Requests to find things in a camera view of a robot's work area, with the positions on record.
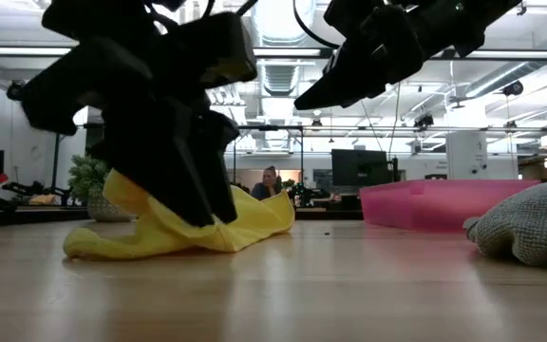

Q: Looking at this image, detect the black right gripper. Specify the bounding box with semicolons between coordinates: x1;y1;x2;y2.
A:
293;4;426;111

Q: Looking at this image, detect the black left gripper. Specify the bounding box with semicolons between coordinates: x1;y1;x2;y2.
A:
20;11;258;228

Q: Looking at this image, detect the yellow microfiber towel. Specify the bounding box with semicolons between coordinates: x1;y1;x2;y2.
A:
63;168;296;261

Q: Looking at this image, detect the grey microfiber towel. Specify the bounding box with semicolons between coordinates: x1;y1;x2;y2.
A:
462;178;547;268

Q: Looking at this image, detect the person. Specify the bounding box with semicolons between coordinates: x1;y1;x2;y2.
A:
250;164;284;200

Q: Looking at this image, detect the large black computer monitor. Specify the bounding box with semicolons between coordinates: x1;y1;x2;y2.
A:
330;148;389;187

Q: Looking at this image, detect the potted green plant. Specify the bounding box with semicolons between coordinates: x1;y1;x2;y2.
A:
67;154;135;223

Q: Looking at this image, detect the white cylindrical machine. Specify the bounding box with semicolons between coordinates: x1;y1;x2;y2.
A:
445;130;489;181

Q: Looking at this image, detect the pink plastic bin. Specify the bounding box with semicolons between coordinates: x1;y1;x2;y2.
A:
359;178;543;234

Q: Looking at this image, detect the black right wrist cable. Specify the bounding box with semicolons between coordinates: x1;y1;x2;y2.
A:
293;0;341;50

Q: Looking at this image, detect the black ceiling camera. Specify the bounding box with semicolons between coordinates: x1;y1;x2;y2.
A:
501;80;525;98
413;112;435;132
6;80;26;102

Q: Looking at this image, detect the black background test frame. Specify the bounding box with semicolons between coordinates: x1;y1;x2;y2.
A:
49;122;89;191

